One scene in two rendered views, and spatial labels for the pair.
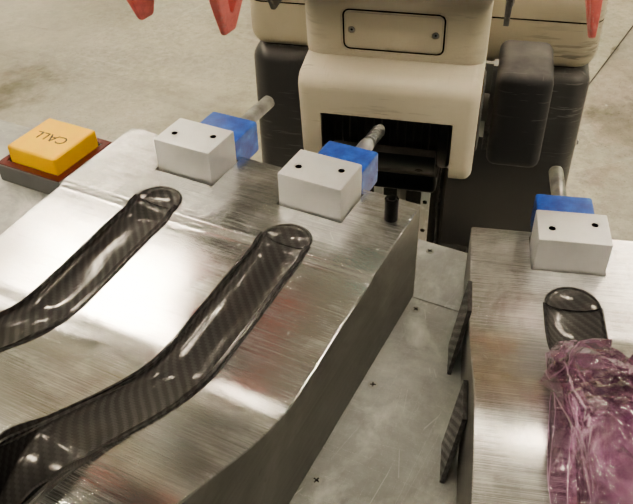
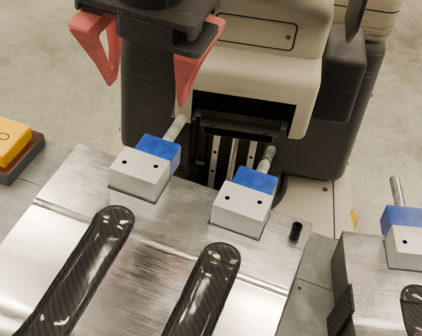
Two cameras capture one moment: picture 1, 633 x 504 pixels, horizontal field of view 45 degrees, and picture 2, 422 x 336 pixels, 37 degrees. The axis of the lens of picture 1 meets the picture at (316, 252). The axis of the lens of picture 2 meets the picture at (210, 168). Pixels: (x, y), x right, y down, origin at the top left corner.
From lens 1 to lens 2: 0.20 m
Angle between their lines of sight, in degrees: 11
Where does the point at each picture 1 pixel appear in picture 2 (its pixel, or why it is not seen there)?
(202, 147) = (149, 177)
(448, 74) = (296, 67)
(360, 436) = not seen: outside the picture
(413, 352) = (303, 326)
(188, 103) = (31, 13)
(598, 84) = not seen: hidden behind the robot
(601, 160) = not seen: hidden behind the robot
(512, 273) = (375, 273)
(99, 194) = (67, 212)
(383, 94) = (245, 80)
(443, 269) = (315, 252)
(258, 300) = (209, 311)
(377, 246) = (289, 263)
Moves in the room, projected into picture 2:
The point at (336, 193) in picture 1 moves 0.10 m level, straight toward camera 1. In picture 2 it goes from (259, 223) to (276, 317)
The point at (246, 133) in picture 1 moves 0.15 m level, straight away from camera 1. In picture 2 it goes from (175, 156) to (152, 69)
